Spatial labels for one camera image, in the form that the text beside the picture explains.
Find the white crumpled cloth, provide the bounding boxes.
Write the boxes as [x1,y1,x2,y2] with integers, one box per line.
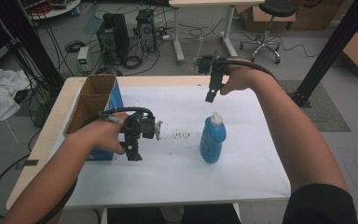
[0,67,31,125]

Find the blue bottle with white cap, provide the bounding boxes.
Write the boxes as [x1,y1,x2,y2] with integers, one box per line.
[199,111,227,164]

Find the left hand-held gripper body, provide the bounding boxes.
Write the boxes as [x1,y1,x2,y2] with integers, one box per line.
[119,109,164,146]

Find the left gripper black corrugated cable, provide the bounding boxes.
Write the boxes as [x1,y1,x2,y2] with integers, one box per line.
[35,106,156,224]

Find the person's black trousers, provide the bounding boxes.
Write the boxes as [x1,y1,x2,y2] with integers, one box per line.
[106,203,242,224]

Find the small coiled black cable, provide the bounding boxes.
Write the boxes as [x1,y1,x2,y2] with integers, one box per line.
[64,40,87,53]

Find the large closed cardboard box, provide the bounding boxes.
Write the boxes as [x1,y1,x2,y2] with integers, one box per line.
[287,0,355,32]

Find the large black computer tower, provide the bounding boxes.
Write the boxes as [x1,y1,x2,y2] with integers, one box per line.
[96,12,131,66]

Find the person's black sleeve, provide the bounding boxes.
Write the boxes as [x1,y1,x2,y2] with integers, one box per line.
[281,183,358,224]

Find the grey cable plug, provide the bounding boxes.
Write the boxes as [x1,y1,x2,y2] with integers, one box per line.
[106,115,126,125]

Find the slim black computer tower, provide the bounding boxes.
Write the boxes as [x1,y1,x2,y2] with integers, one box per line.
[134,8,158,53]

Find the gripper black corrugated cable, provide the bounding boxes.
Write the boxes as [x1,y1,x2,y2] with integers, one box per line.
[222,59,280,83]
[35,106,156,224]

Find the large coiled black cable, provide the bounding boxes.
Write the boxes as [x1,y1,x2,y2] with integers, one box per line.
[122,55,144,70]

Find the black swivel stool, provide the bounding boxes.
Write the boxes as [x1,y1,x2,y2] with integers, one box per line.
[240,0,298,65]

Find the black tape strip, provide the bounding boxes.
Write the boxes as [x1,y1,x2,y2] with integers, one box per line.
[15,159,40,171]

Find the round white table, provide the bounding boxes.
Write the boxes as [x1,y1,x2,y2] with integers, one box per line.
[21,0,82,21]

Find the grey floor mat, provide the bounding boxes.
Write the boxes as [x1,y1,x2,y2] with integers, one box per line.
[273,79,351,133]

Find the right gripper black corrugated cable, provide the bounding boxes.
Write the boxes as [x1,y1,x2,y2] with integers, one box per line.
[222,59,280,83]

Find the white-legged wooden desk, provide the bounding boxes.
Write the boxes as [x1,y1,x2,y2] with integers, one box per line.
[168,0,266,64]

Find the black metal frame post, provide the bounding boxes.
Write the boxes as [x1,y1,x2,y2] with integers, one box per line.
[0,0,65,91]
[287,0,358,108]

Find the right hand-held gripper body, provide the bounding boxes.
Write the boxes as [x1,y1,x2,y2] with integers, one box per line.
[196,52,231,79]

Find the blue cardboard box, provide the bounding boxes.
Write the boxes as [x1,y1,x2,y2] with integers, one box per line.
[62,74,125,161]

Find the low flat cardboard box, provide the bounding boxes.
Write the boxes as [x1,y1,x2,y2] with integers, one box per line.
[236,4,296,32]

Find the white power supply unit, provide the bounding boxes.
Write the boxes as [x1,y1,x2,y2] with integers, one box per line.
[76,46,90,75]

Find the person's left hand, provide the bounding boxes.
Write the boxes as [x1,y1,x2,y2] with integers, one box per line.
[72,112,131,156]

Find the person's right hand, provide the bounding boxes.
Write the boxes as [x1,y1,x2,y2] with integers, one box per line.
[219,57,263,96]

